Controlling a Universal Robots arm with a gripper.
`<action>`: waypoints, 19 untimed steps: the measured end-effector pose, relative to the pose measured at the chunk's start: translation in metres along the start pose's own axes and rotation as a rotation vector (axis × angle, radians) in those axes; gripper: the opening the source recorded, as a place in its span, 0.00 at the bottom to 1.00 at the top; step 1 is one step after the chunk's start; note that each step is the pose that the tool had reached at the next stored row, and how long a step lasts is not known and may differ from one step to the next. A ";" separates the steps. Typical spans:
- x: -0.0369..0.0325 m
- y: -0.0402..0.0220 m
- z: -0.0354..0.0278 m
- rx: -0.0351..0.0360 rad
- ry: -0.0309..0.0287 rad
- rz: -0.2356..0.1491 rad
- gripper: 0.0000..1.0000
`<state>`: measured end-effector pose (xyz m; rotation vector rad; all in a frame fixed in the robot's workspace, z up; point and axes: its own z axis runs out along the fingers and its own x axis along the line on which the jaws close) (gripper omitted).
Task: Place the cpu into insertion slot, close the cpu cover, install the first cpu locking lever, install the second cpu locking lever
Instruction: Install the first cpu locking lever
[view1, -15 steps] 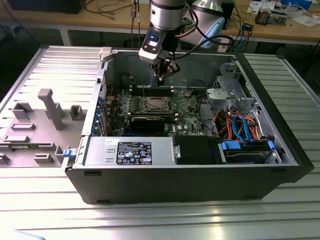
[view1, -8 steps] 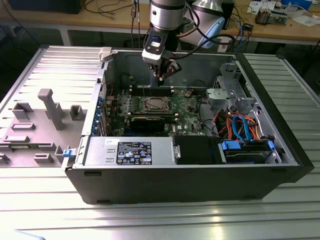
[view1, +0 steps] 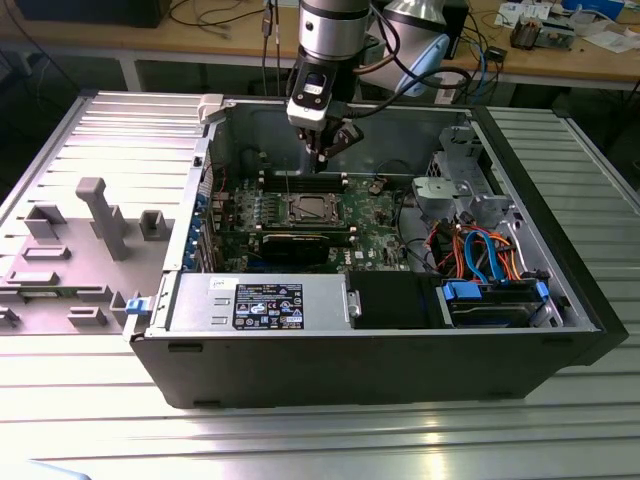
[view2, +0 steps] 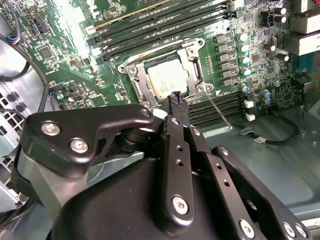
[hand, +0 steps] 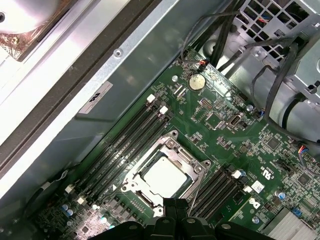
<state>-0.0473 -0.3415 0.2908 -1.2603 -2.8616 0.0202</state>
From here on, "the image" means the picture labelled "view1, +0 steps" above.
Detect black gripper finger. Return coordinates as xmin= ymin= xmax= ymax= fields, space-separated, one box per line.
xmin=297 ymin=124 xmax=329 ymax=171
xmin=324 ymin=122 xmax=364 ymax=160

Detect silver square CPU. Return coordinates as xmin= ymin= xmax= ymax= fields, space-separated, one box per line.
xmin=299 ymin=198 xmax=330 ymax=220

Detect metal socket cover frame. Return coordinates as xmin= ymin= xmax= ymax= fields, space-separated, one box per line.
xmin=283 ymin=193 xmax=345 ymax=224

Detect black RAM slot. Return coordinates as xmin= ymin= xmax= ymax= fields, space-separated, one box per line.
xmin=254 ymin=228 xmax=359 ymax=247
xmin=259 ymin=169 xmax=350 ymax=184
xmin=255 ymin=219 xmax=357 ymax=236
xmin=260 ymin=178 xmax=351 ymax=195

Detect green motherboard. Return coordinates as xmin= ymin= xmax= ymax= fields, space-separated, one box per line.
xmin=207 ymin=172 xmax=426 ymax=274

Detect pale grey case latch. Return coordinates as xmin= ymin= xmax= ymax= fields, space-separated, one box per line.
xmin=197 ymin=94 xmax=226 ymax=126

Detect black graphics card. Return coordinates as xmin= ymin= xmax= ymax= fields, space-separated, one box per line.
xmin=260 ymin=232 xmax=332 ymax=269

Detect grey metal disk bay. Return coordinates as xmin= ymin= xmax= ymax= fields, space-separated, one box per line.
xmin=410 ymin=124 xmax=524 ymax=229

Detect upright black box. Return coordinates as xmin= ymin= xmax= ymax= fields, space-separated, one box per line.
xmin=443 ymin=0 xmax=471 ymax=61

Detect long wooden desk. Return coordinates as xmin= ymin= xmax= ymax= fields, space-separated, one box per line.
xmin=0 ymin=0 xmax=640 ymax=96

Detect white printed card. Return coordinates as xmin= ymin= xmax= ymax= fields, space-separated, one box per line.
xmin=496 ymin=1 xmax=526 ymax=27

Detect finned metal cooler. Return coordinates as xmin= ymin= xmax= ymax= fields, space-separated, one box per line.
xmin=509 ymin=13 xmax=542 ymax=51

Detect hard disk in blue carrier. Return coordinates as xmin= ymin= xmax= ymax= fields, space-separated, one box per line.
xmin=437 ymin=278 xmax=551 ymax=329

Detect silver power supply unit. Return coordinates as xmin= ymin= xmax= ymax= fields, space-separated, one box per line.
xmin=167 ymin=272 xmax=351 ymax=334

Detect grey electronic device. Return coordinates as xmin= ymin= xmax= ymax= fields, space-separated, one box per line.
xmin=537 ymin=19 xmax=576 ymax=51

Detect black PC case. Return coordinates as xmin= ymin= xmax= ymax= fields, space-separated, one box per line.
xmin=122 ymin=93 xmax=630 ymax=412

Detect large black device case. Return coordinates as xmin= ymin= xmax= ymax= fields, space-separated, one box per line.
xmin=14 ymin=0 xmax=174 ymax=29

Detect grey plastic parts rack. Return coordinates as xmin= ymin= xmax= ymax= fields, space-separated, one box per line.
xmin=0 ymin=177 xmax=176 ymax=335

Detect blue cardboard box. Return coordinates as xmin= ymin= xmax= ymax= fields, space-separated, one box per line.
xmin=562 ymin=0 xmax=626 ymax=21

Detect white paper sheets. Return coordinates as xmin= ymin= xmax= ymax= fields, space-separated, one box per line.
xmin=582 ymin=29 xmax=639 ymax=55

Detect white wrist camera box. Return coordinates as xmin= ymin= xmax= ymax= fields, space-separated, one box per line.
xmin=286 ymin=72 xmax=335 ymax=126

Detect black camera cable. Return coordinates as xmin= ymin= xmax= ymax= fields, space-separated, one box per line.
xmin=327 ymin=67 xmax=472 ymax=121

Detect blue flat data wire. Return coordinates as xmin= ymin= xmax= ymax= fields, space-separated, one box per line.
xmin=463 ymin=227 xmax=507 ymax=285

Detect orange power wire bundle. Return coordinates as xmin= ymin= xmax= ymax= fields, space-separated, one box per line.
xmin=434 ymin=222 xmax=529 ymax=281

